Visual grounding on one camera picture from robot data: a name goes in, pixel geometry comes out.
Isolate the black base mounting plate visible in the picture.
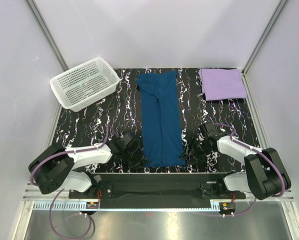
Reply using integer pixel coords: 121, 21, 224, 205
69, 173, 246, 203

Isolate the blue t shirt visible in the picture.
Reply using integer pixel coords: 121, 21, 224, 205
136, 71, 186, 167

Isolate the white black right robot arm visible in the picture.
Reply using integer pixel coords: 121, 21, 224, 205
179, 122, 292, 200

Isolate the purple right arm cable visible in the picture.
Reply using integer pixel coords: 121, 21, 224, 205
211, 122, 289, 216

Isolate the white slotted cable duct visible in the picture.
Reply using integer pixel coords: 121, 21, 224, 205
33, 200, 221, 211

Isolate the right aluminium frame post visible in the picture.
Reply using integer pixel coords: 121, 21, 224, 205
241, 0, 290, 76

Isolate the aluminium front rail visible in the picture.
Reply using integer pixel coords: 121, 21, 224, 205
22, 182, 294, 202

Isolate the folded purple t shirt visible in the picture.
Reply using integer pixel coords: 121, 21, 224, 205
199, 68, 247, 101

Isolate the left aluminium frame post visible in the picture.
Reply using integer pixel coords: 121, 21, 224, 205
25, 0, 69, 72

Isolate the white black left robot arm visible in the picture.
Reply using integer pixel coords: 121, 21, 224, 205
28, 133, 148, 198

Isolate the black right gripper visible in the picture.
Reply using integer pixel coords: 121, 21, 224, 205
178, 136, 213, 166

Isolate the aluminium frame post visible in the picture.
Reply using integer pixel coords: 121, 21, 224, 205
241, 0, 290, 76
25, 0, 69, 72

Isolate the white plastic mesh basket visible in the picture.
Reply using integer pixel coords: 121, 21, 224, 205
49, 57, 120, 112

